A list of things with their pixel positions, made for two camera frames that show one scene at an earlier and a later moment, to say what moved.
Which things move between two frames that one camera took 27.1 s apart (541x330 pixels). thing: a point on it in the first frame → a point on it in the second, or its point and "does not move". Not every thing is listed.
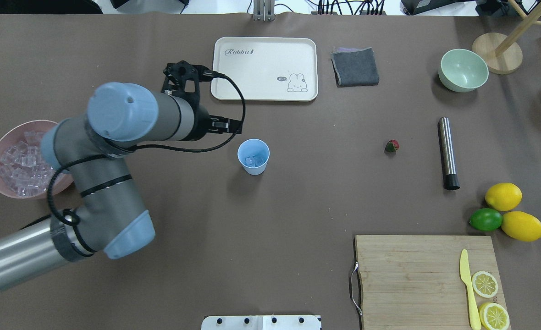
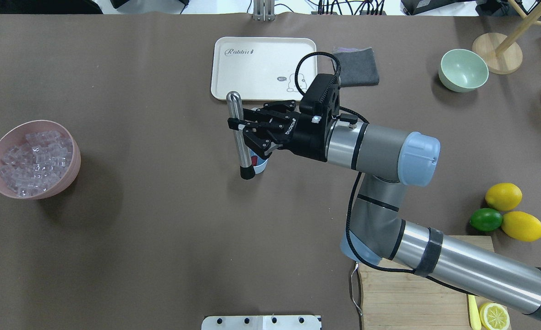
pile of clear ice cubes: (23, 167) does not move
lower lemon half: (494, 316) does not move
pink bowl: (17, 166) does not move
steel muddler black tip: (451, 181) → (235, 109)
